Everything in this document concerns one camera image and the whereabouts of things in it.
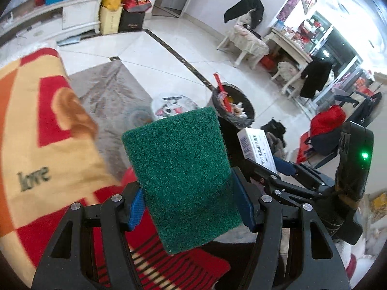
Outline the small white printed box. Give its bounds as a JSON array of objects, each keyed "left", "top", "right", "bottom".
[{"left": 238, "top": 128, "right": 277, "bottom": 174}]

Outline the green scouring pad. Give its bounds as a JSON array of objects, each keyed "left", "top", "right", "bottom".
[{"left": 121, "top": 107, "right": 242, "bottom": 254}]

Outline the dark floor waste basket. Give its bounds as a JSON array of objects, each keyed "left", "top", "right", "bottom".
[{"left": 207, "top": 82, "right": 255, "bottom": 130}]

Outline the red orange patterned blanket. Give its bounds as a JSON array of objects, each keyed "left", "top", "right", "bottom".
[{"left": 1, "top": 48, "right": 230, "bottom": 289}]

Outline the cat face stool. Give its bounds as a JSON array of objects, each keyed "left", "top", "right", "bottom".
[{"left": 151, "top": 93, "right": 199, "bottom": 121}]

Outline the white dressing table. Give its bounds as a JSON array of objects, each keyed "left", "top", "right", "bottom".
[{"left": 263, "top": 28, "right": 312, "bottom": 95}]

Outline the white chair with jacket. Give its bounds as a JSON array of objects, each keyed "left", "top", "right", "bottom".
[{"left": 216, "top": 0, "right": 269, "bottom": 69}]

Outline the white TV cabinet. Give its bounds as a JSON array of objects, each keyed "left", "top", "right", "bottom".
[{"left": 1, "top": 0, "right": 102, "bottom": 46}]

